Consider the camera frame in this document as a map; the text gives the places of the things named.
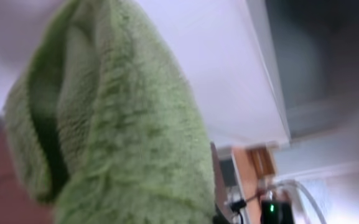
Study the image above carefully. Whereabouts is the green microfiber cloth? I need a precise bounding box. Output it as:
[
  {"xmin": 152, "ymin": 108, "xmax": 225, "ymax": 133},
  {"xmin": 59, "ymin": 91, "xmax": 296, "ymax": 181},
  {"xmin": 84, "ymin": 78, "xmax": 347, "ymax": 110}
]
[{"xmin": 4, "ymin": 0, "xmax": 216, "ymax": 224}]

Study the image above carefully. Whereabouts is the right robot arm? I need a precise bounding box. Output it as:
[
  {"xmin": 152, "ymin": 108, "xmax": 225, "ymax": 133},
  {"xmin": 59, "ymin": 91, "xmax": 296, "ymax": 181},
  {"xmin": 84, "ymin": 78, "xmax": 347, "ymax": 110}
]
[{"xmin": 261, "ymin": 180, "xmax": 327, "ymax": 224}]

